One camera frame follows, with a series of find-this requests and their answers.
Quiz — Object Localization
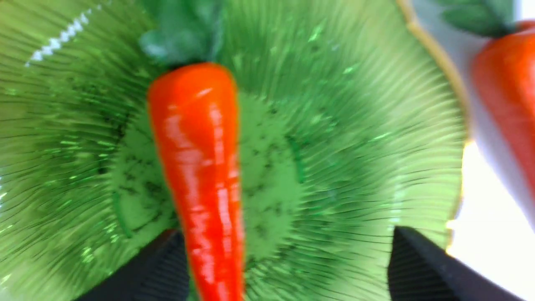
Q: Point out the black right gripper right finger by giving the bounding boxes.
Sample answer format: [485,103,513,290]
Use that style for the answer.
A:
[387,226,519,301]

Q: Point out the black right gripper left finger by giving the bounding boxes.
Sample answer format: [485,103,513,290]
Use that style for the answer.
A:
[78,230,190,301]

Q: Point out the orange carrot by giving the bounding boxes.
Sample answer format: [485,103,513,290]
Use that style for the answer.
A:
[138,0,247,301]

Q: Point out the orange carrot one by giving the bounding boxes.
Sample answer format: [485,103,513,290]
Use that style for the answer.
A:
[435,0,535,197]

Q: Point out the green ribbed glass plate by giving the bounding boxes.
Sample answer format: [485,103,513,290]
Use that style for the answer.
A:
[1,0,467,301]

